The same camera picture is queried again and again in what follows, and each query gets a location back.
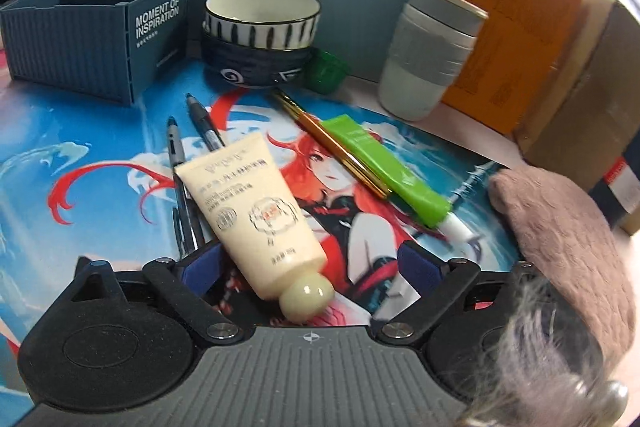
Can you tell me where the red and black box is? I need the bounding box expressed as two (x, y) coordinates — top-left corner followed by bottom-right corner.
(587, 157), (640, 235)

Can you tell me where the blue container-style storage box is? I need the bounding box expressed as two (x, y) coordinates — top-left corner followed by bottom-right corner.
(0, 0), (211, 108)

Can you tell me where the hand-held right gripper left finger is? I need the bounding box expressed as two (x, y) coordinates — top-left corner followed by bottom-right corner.
(70, 243), (246, 343)

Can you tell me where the dark patterned ceramic bowl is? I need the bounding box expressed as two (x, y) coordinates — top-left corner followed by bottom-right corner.
(200, 29), (313, 90)

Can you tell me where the green tube with white cap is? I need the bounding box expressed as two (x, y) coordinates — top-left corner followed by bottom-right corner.
(320, 114), (473, 248)

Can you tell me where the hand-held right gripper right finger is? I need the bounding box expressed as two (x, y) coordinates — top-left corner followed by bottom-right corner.
(374, 241), (548, 343)

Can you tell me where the pink-brown plush toy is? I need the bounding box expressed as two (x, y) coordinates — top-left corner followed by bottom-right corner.
(487, 167), (640, 358)

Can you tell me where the gold orange pen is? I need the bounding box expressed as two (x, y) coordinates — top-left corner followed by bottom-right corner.
(270, 89), (396, 200)

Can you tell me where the cream lotion tube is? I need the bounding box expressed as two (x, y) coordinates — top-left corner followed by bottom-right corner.
(172, 131), (336, 323)

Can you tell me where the orange cardboard box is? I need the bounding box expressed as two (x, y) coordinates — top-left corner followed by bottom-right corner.
(432, 0), (588, 135)

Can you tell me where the black pen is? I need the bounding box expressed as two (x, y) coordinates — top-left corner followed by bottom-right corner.
(166, 116), (203, 258)
(186, 93), (226, 152)

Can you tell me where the brown cardboard box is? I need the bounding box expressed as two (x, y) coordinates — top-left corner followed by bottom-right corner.
(515, 0), (640, 208)

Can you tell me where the grey furry pom-pom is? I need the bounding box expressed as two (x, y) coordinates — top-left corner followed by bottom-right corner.
(460, 272), (631, 427)

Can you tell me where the white striped ceramic bowl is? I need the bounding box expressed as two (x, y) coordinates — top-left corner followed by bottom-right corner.
(202, 0), (322, 52)

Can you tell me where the small green plastic cup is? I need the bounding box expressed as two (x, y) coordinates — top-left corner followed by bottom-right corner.
(305, 48), (351, 95)

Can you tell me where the printed anime desk mat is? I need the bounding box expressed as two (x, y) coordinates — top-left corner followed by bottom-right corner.
(0, 57), (521, 408)

